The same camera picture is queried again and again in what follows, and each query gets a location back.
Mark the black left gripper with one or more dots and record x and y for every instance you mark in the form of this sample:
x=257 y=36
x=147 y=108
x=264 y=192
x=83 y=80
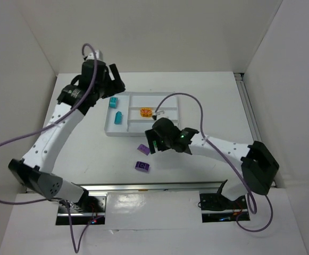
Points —
x=114 y=82

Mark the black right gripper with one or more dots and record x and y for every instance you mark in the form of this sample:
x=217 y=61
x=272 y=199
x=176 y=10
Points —
x=152 y=139

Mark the purple curved lego brick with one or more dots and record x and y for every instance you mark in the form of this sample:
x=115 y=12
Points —
x=144 y=149

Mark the teal curved lego brick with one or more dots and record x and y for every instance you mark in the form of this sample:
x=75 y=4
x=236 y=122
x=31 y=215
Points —
x=113 y=102

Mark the yellow butterfly lego brick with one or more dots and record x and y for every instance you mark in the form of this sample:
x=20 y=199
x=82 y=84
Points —
x=146 y=112

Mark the purple flower lego brick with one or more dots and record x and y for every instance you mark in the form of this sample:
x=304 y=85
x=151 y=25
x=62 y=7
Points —
x=142 y=166

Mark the teal long lego brick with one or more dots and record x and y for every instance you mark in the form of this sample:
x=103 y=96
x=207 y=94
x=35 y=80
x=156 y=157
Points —
x=118 y=118

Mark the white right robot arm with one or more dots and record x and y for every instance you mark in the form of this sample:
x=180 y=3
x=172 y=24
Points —
x=227 y=152

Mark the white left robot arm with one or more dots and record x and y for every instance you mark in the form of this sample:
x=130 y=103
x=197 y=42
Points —
x=34 y=170

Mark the white compartment tray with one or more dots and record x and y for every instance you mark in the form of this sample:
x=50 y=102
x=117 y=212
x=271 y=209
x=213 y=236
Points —
x=130 y=114

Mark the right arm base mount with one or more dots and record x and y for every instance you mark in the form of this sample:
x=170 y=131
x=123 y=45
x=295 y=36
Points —
x=217 y=208

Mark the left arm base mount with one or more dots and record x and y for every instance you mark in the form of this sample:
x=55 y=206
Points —
x=93 y=212

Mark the aluminium side rail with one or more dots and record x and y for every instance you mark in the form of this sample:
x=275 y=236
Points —
x=247 y=106

